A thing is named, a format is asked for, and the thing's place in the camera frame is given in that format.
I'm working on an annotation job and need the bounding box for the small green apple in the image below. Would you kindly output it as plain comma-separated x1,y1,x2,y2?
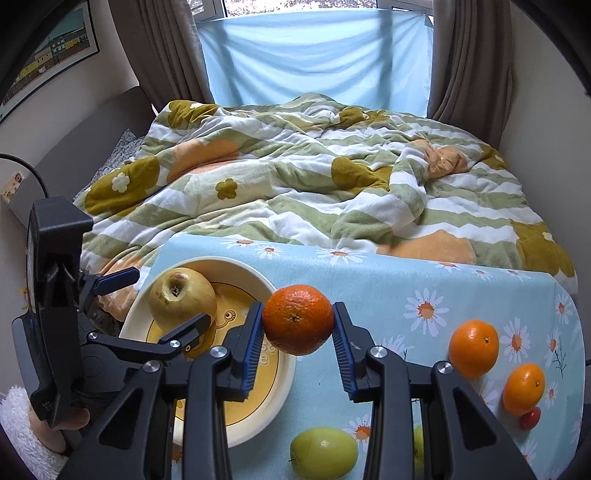
413,425,425,480

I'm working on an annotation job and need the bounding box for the red cherry tomato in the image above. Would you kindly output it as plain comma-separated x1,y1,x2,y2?
519,406,541,432

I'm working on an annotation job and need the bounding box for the medium orange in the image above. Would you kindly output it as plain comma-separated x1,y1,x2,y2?
502,363,545,416

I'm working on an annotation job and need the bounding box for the large orange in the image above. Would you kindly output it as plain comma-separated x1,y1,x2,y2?
448,319,499,380

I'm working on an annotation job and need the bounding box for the small dimpled mandarin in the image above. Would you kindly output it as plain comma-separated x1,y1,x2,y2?
262,284,335,356

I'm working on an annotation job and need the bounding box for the large green apple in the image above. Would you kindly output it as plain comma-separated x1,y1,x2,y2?
290,427,359,479

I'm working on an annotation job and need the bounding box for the person's left hand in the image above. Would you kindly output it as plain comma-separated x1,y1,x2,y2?
28,408,90,454

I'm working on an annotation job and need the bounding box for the yellow apple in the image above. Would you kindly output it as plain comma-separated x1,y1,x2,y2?
148,267,216,333

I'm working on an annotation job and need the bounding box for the cream yellow duck bowl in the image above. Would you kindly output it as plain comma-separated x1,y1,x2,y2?
120,256,296,447

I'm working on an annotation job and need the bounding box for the white fluffy sleeve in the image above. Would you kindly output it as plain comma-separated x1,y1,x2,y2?
1,386,67,480

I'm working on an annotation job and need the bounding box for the blue daisy tablecloth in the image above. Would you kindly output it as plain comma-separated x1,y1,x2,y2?
139,234,586,479

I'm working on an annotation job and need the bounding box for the grey headboard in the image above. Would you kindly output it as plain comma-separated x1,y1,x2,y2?
36,86,155,201

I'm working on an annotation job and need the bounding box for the green striped floral duvet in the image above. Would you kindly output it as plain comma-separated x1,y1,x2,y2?
74,94,578,294

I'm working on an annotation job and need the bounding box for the left brown curtain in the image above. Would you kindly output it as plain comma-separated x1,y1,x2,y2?
109,0,213,110

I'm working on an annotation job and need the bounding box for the brown curtain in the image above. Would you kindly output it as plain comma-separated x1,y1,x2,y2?
109,0,213,110
428,0,513,147

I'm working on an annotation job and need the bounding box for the light blue window sheet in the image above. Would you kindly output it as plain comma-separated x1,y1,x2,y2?
197,9,433,116

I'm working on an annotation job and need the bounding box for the right brown curtain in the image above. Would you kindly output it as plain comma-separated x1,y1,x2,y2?
428,0,513,147

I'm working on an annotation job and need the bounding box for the white wall socket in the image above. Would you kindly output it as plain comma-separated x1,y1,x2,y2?
1,171,24,204

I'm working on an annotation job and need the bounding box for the framed wall picture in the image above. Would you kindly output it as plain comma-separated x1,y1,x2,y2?
1,1,100,121

